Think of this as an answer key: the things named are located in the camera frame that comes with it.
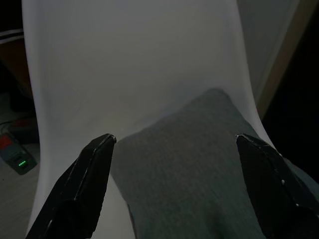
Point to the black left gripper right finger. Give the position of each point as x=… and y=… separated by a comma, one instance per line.
x=279, y=199

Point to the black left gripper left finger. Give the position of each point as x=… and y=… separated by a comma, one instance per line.
x=74, y=194

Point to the white plastic chair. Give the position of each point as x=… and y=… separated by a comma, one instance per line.
x=124, y=62

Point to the power strip with green light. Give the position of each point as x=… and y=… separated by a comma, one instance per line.
x=21, y=163

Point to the grey-green knitted cushion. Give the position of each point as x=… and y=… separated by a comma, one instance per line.
x=179, y=174

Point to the light wooden door frame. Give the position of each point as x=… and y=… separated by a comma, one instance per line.
x=286, y=49

